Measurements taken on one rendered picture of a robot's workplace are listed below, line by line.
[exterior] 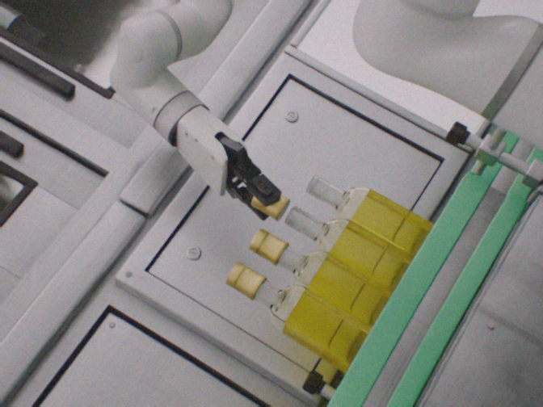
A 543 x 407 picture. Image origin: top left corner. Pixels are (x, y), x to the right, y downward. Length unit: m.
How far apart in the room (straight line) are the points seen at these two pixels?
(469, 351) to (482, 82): 0.39
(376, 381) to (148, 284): 0.43
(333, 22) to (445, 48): 0.81
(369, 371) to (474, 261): 0.19
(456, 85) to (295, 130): 0.71
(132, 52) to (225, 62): 0.29
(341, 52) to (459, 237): 0.52
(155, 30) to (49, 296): 0.40
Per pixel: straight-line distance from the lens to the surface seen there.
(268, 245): 1.41
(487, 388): 1.25
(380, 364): 1.25
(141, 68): 1.48
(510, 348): 1.27
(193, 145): 1.47
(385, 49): 0.99
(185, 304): 1.52
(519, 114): 0.98
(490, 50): 0.97
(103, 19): 1.82
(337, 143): 1.66
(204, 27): 1.52
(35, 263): 1.59
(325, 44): 1.76
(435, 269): 1.30
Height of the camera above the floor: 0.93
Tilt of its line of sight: 10 degrees up
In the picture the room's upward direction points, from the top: 60 degrees counter-clockwise
